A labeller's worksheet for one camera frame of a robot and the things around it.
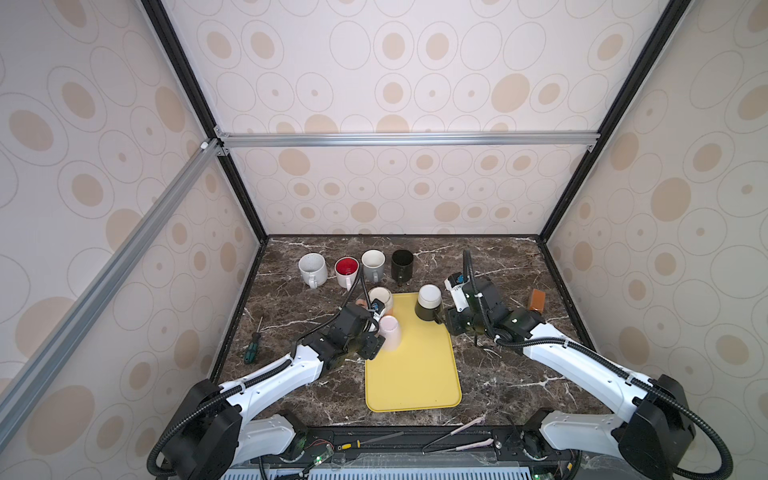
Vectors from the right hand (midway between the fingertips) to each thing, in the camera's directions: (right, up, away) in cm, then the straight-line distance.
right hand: (446, 312), depth 82 cm
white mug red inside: (-31, +11, +24) cm, 41 cm away
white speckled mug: (-43, +12, +23) cm, 50 cm away
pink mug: (-16, -5, +2) cm, 16 cm away
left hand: (-18, -5, +2) cm, 19 cm away
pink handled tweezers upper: (+8, -28, -4) cm, 29 cm away
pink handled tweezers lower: (+3, -32, -9) cm, 33 cm away
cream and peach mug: (-17, +3, +10) cm, 20 cm away
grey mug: (-21, +13, +19) cm, 31 cm away
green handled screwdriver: (-56, -12, +6) cm, 58 cm away
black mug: (-11, +12, +19) cm, 25 cm away
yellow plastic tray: (-6, -18, +3) cm, 19 cm away
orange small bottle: (+33, +1, +16) cm, 37 cm away
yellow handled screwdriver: (-24, -31, -8) cm, 40 cm away
